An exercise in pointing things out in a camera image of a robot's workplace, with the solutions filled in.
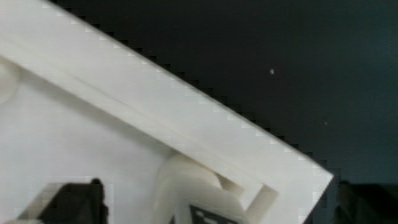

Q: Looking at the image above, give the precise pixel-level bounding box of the white leg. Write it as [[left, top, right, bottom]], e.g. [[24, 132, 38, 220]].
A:
[[151, 154, 249, 224]]

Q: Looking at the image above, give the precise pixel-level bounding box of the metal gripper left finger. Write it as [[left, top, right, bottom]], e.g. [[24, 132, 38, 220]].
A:
[[11, 178, 109, 224]]

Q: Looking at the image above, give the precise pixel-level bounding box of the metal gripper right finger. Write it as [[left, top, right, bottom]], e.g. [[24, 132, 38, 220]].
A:
[[335, 181, 398, 224]]

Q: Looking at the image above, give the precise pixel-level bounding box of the white square tabletop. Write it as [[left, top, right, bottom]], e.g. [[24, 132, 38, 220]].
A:
[[0, 0, 333, 224]]

